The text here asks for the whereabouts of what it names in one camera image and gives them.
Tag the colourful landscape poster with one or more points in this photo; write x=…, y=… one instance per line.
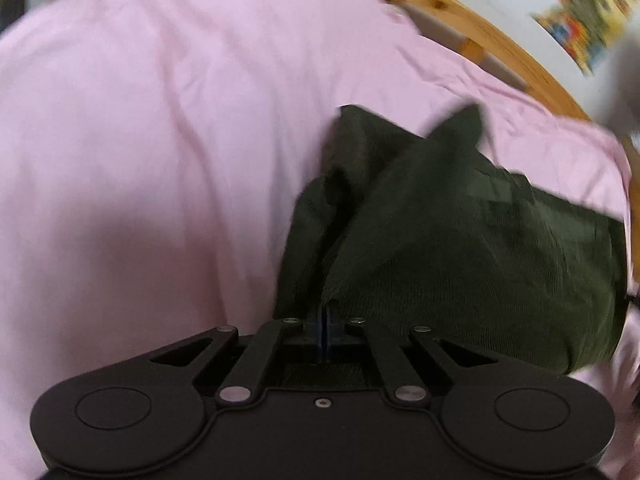
x=586, y=29

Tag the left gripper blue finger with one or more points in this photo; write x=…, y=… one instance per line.
x=327, y=327
x=321, y=327

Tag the wooden bed frame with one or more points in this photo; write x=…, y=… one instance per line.
x=480, y=38

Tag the dark green corduroy shirt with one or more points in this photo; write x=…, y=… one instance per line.
x=404, y=231

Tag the pink bed sheet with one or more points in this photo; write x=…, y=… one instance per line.
x=152, y=152

